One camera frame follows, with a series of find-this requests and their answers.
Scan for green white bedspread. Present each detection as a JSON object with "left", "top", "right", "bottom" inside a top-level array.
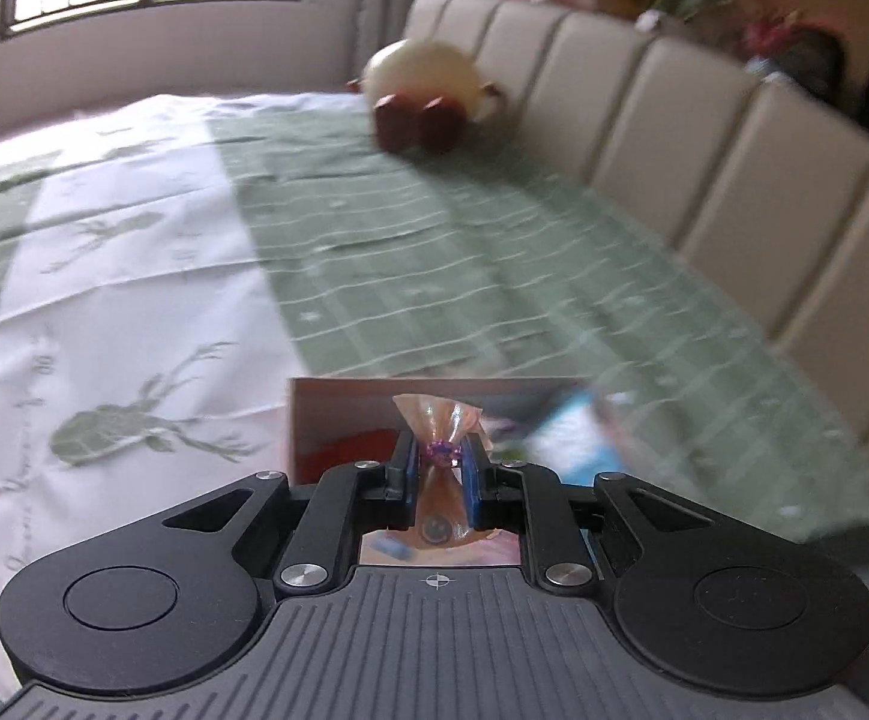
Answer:
[{"left": 0, "top": 94, "right": 869, "bottom": 694}]

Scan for cream round plush red feet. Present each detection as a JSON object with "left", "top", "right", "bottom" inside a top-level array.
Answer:
[{"left": 347, "top": 39, "right": 508, "bottom": 156}]

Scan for beige padded headboard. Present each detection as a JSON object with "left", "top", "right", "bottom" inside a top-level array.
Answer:
[{"left": 405, "top": 0, "right": 869, "bottom": 452}]

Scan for cotton swab bag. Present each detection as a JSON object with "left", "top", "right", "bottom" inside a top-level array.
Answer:
[{"left": 394, "top": 394, "right": 489, "bottom": 551}]

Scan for red flower plant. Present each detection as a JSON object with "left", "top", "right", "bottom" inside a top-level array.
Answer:
[{"left": 739, "top": 11, "right": 856, "bottom": 109}]

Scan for pink cardboard box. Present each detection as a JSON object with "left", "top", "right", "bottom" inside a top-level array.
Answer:
[{"left": 290, "top": 377, "right": 631, "bottom": 567}]

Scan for blue wet wipes pack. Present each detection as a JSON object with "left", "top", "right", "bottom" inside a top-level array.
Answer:
[{"left": 524, "top": 390, "right": 625, "bottom": 486}]

